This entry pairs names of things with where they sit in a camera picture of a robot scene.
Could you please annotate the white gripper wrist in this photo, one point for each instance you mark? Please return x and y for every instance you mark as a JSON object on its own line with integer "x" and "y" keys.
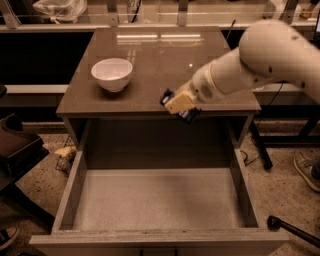
{"x": 202, "y": 86}

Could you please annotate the dark blue rxbar wrapper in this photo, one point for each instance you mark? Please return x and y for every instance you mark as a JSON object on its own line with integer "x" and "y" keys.
{"x": 188, "y": 116}

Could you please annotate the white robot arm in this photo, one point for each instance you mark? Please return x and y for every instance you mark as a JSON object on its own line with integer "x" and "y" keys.
{"x": 269, "y": 51}

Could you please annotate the grey cabinet with counter top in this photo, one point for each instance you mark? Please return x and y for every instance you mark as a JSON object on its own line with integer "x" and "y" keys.
{"x": 130, "y": 129}

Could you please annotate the open grey top drawer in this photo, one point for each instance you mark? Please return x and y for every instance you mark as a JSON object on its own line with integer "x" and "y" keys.
{"x": 159, "y": 212}

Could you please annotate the white ceramic bowl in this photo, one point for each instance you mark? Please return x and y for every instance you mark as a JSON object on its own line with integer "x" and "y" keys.
{"x": 112, "y": 74}

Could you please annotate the grey sneaker right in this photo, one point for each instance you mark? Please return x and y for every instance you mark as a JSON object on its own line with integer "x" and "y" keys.
{"x": 309, "y": 169}

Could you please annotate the clear plastic bag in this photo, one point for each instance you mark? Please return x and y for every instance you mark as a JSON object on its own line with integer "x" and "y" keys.
{"x": 61, "y": 11}

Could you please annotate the black office chair base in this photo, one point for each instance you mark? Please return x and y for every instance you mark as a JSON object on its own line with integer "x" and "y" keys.
{"x": 274, "y": 223}

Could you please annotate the dark brown chair left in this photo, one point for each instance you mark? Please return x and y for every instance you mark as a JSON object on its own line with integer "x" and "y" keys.
{"x": 20, "y": 151}

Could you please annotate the shoe at left edge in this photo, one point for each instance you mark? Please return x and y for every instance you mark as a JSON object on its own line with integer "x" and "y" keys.
{"x": 8, "y": 236}

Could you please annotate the wire basket with yellow item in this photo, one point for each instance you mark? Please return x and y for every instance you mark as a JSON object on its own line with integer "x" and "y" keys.
{"x": 66, "y": 156}

